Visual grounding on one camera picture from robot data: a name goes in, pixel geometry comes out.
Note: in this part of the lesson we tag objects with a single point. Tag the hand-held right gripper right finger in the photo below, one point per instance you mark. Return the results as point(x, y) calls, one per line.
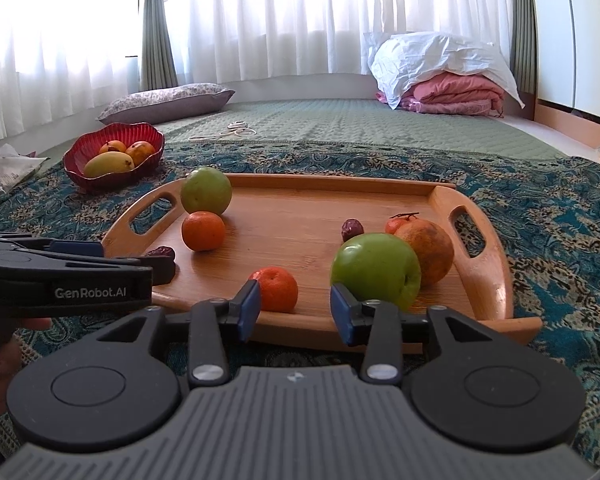
point(341, 316)

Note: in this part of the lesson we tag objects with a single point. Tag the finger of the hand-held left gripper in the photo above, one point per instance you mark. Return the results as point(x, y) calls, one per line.
point(162, 271)
point(75, 248)

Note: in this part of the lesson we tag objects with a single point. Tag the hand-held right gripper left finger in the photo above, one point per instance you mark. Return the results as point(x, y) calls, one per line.
point(251, 310)

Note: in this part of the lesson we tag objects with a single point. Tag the red date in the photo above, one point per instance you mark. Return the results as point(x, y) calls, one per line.
point(352, 230)
point(160, 252)

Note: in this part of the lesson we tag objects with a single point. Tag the small mandarin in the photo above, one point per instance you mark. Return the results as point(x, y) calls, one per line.
point(279, 287)

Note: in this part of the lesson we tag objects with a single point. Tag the large green apple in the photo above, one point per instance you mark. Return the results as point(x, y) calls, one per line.
point(375, 270)

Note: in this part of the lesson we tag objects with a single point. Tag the bright orange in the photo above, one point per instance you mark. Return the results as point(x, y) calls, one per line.
point(203, 230)

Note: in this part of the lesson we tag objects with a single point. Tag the wooden tray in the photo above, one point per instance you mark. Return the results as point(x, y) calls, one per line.
point(300, 240)

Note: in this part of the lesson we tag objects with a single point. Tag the small green apple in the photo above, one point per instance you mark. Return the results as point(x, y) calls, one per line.
point(206, 191)

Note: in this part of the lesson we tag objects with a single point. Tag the mandarin with stem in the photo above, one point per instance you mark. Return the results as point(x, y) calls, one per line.
point(395, 223)

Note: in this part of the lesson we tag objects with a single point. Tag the mottled pale orange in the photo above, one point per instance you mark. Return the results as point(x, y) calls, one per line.
point(430, 252)

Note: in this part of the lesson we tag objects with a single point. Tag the person's left hand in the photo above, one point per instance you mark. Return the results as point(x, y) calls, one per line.
point(0, 385)

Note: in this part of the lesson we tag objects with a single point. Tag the red scalloped bowl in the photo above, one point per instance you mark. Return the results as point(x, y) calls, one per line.
point(80, 170)

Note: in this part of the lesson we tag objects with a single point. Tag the yellow mango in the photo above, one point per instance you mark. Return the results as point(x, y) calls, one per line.
point(107, 164)

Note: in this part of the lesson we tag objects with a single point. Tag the crumpled newspaper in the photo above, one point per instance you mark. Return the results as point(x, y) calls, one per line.
point(15, 165)

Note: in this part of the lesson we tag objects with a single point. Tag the small red-orange mango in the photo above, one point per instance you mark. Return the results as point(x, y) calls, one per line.
point(141, 151)

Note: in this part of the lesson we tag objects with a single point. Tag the floral pillow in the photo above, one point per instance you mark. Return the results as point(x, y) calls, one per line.
point(170, 102)

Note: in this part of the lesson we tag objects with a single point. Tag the green quilted mat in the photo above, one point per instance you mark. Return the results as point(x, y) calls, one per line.
point(355, 125)

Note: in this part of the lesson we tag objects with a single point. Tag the white sheer curtain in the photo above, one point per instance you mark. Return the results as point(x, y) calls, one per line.
point(340, 15)
point(55, 45)

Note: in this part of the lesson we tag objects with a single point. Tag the teal paisley blanket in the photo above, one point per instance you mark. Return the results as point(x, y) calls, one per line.
point(555, 240)

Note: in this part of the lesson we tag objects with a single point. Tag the green curtain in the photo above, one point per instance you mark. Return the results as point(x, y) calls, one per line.
point(157, 25)
point(524, 25)

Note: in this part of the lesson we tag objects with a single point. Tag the folded pink blanket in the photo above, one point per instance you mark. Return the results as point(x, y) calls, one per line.
point(455, 92)

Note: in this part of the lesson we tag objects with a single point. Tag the white duvet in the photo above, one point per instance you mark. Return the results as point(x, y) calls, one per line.
point(440, 57)

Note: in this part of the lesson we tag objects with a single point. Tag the white wardrobe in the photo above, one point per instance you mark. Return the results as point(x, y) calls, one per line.
point(580, 35)

